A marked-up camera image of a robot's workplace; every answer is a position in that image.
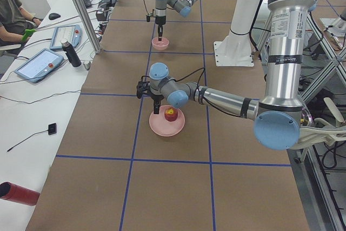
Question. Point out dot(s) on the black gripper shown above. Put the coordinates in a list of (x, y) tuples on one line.
[(155, 98), (160, 21)]

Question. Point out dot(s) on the pink bowl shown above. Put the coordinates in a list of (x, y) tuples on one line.
[(160, 44)]

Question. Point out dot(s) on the red apple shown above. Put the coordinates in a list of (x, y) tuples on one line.
[(171, 114)]

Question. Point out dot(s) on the pink plate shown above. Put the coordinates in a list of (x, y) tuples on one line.
[(160, 126)]

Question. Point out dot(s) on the upper teach pendant tablet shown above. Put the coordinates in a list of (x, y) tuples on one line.
[(71, 33)]

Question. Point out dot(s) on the teach pendant tablet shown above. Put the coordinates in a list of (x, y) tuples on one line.
[(71, 33), (39, 66)]

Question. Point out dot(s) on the black water bottle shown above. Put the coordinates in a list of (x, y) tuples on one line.
[(70, 53)]

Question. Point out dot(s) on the black computer mouse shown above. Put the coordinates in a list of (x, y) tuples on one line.
[(53, 16)]

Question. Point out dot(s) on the small black device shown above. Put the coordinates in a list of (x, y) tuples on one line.
[(52, 128)]

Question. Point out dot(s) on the lower teach pendant tablet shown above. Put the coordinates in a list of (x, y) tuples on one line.
[(39, 66)]

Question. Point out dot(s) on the seated person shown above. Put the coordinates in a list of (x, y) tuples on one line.
[(14, 21)]

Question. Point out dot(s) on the red thermos bottle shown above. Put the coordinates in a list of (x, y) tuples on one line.
[(18, 194)]

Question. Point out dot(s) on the white pedestal column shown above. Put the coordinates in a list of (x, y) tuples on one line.
[(235, 49)]

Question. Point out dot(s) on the aluminium frame post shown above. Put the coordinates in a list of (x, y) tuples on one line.
[(82, 11)]

